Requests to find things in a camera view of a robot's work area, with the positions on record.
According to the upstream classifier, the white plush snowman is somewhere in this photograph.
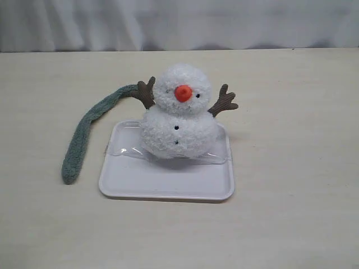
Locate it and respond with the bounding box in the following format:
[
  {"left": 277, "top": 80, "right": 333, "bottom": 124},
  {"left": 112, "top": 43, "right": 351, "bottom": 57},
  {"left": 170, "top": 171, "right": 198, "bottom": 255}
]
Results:
[{"left": 131, "top": 63, "right": 238, "bottom": 159}]

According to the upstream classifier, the green fluffy scarf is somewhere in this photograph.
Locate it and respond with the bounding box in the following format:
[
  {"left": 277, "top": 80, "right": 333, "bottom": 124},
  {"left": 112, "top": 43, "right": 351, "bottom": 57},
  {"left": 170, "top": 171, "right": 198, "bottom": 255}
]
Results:
[{"left": 61, "top": 84, "right": 137, "bottom": 185}]

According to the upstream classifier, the white plastic tray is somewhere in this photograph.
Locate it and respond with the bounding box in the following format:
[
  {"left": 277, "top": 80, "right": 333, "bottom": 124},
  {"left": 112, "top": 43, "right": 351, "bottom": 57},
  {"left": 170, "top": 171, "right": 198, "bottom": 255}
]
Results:
[{"left": 98, "top": 120, "right": 235, "bottom": 204}]

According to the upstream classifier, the white backdrop curtain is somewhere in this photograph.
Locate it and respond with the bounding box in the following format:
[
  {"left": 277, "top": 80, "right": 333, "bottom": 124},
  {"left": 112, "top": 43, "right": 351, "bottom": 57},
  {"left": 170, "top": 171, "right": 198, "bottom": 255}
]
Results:
[{"left": 1, "top": 1, "right": 358, "bottom": 52}]

